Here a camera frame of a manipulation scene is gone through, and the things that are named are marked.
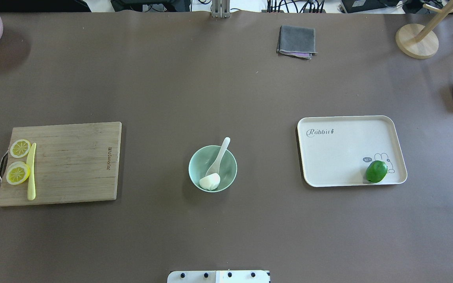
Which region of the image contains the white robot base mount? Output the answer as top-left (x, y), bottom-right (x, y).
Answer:
top-left (167, 269), bottom-right (271, 283)

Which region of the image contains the upper lemon slice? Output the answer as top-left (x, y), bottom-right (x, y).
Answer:
top-left (9, 139), bottom-right (32, 159)

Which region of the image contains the white steamed bun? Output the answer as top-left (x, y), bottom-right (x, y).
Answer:
top-left (199, 173), bottom-right (221, 191)

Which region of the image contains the white ceramic spoon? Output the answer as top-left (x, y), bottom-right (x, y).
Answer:
top-left (205, 137), bottom-right (230, 176)

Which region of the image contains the lemon slice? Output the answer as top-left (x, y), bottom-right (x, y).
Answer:
top-left (9, 139), bottom-right (32, 159)
top-left (6, 161), bottom-right (30, 185)

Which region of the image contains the green lime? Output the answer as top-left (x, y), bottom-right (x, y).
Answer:
top-left (365, 160), bottom-right (389, 183)

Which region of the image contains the wooden mug tree stand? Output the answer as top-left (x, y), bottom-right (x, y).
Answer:
top-left (395, 0), bottom-right (453, 59)

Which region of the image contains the cream rabbit tray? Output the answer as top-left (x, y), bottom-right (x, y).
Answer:
top-left (296, 115), bottom-right (407, 187)

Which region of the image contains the grey folded cloth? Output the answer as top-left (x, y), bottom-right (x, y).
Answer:
top-left (276, 25), bottom-right (317, 60)

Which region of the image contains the wooden cutting board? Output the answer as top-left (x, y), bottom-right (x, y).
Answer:
top-left (0, 121), bottom-right (122, 206)

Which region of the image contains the lower lemon slice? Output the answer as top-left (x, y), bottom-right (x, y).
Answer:
top-left (6, 161), bottom-right (30, 185)

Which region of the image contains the mint green bowl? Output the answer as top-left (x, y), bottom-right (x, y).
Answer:
top-left (188, 145), bottom-right (238, 193)

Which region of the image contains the yellow plastic knife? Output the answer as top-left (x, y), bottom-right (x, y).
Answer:
top-left (26, 143), bottom-right (37, 201)

